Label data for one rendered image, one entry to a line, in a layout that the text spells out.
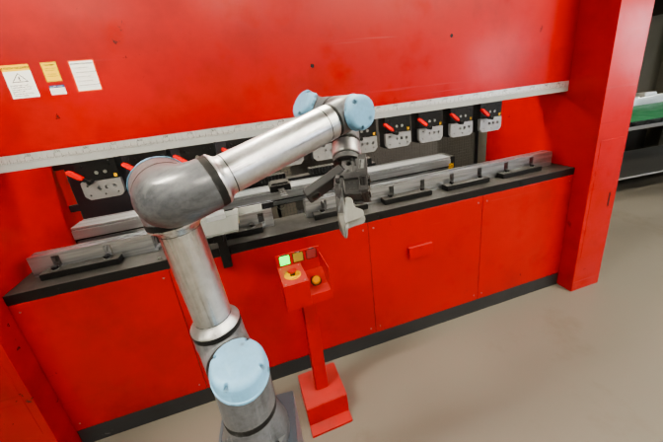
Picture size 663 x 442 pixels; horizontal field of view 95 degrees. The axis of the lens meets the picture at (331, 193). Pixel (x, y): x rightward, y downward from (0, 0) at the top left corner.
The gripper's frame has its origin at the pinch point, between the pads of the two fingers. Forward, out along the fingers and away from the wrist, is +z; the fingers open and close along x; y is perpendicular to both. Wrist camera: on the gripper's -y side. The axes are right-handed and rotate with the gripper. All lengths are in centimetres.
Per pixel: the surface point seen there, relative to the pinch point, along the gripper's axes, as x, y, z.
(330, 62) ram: 31, -7, -96
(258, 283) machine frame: 79, -56, -6
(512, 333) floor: 154, 76, 18
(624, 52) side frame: 77, 147, -115
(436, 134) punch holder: 79, 43, -81
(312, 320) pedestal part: 78, -28, 12
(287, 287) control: 55, -32, 1
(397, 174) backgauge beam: 113, 20, -78
